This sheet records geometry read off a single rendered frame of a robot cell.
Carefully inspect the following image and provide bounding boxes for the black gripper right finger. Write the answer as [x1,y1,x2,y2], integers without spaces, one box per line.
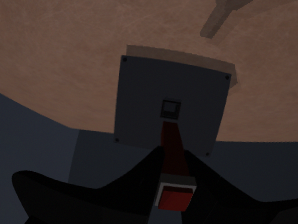
[181,149,298,224]

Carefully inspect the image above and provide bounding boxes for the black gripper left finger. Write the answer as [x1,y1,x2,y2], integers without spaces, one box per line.
[12,145,165,224]

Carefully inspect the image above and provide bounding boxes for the dark red square peg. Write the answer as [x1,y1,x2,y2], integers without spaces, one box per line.
[156,121,197,212]

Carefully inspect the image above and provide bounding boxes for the dark grey square panel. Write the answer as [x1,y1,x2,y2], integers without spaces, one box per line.
[113,55,231,159]

